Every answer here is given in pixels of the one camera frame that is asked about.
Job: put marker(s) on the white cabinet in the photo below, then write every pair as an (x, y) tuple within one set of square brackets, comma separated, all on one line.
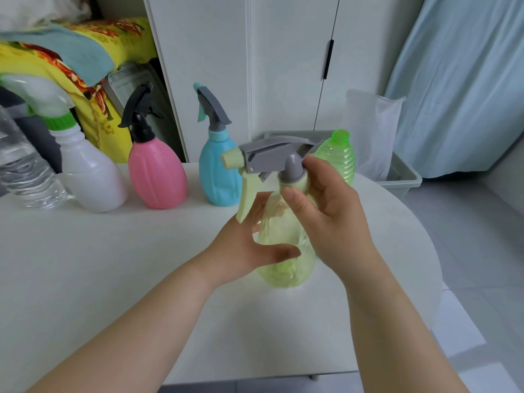
[(204, 65)]

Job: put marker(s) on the grey yellow spray head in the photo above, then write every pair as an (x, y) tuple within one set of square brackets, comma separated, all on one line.
[(266, 159)]

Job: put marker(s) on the light blue curtain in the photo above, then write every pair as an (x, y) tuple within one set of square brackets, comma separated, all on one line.
[(462, 85)]

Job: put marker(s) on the teal towel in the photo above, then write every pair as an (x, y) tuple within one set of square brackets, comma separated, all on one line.
[(82, 53)]

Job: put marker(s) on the pink plastic bottle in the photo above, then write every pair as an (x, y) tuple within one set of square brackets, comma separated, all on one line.
[(157, 175)]

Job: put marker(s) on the grey plastic lid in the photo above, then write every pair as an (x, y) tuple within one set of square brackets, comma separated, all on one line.
[(127, 85)]

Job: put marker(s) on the person's left hand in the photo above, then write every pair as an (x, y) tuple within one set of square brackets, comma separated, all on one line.
[(237, 253)]

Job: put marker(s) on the white pillow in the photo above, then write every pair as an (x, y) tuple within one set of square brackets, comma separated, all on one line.
[(37, 8)]

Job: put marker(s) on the blue plastic bottle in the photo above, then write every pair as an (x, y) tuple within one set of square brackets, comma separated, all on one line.
[(219, 175)]

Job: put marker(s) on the white plastic bottle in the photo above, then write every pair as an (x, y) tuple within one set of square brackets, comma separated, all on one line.
[(90, 175)]

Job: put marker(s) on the person's right hand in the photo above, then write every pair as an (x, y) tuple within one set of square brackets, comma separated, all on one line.
[(335, 225)]

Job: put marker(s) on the green ribbed bottle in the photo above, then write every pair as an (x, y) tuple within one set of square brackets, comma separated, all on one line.
[(337, 159)]

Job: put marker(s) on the clear water bottle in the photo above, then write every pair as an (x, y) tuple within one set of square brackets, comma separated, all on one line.
[(22, 167)]

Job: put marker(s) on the translucent white plastic bag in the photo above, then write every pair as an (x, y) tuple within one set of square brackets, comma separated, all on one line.
[(372, 126)]

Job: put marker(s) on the translucent green spray head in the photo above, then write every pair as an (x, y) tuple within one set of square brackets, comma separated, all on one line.
[(41, 98)]

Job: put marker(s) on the grey blue spray head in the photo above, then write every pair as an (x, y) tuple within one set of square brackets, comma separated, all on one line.
[(213, 108)]

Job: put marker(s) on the yellow-green clear bottle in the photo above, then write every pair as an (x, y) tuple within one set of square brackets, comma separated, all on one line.
[(286, 241)]

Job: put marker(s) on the grey plastic bin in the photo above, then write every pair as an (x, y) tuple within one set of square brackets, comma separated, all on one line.
[(405, 175)]

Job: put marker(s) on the person's left forearm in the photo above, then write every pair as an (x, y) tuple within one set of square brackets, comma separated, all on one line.
[(123, 347)]

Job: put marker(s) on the yellow floral cloth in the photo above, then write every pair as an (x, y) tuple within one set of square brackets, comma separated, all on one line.
[(24, 61)]

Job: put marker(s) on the black spray head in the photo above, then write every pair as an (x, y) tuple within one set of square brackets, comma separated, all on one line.
[(139, 118)]

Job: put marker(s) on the person's right forearm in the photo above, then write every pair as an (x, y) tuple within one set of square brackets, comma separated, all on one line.
[(401, 343)]

